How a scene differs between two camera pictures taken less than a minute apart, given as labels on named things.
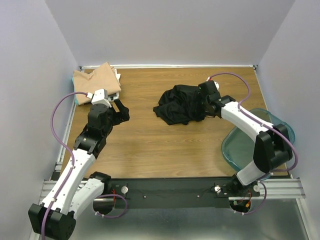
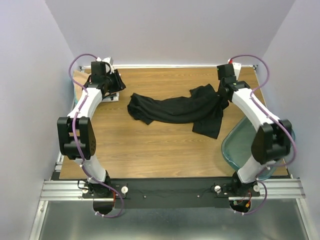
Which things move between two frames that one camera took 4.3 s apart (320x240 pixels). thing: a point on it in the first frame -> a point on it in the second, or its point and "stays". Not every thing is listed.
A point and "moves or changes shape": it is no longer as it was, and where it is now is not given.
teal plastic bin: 238,144 stays
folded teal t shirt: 73,81 stays
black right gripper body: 201,106 -> 219,92
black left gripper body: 114,118 -> 115,82
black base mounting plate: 177,192 stays
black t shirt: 181,104 moves or changes shape
